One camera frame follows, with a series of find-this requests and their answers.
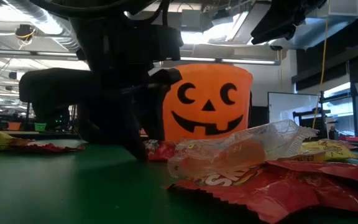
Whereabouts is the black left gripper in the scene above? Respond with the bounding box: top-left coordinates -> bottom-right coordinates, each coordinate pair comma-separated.
70,17 -> 183,162

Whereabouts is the yellow hanging cable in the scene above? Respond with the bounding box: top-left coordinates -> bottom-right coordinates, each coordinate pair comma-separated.
311,0 -> 331,129

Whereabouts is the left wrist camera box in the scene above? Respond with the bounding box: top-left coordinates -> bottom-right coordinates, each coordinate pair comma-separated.
126,24 -> 183,62

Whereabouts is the black monitor screen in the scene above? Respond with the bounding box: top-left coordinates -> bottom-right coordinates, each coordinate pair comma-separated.
249,105 -> 270,128

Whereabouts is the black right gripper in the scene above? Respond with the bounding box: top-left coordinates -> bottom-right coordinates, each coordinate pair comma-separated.
250,0 -> 328,45

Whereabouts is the orange pumpkin bucket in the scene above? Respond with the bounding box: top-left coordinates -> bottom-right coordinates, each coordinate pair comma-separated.
162,63 -> 254,142

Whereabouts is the white board panel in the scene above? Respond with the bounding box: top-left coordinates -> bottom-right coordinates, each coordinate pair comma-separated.
267,91 -> 320,123

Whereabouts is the red Skittles candy packet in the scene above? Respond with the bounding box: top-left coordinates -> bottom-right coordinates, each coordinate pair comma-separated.
165,167 -> 358,224
267,160 -> 358,189
9,141 -> 86,155
144,139 -> 180,162

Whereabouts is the long tube ceiling light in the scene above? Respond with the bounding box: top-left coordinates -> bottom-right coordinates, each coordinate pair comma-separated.
0,49 -> 282,66

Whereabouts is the clear gummy candy bag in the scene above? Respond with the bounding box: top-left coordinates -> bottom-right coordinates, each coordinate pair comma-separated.
167,119 -> 319,181

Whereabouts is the green table mat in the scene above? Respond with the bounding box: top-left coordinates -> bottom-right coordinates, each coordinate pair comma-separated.
0,138 -> 358,224

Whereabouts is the ceiling cable reel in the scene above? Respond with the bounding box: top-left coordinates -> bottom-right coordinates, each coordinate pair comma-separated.
14,24 -> 37,41

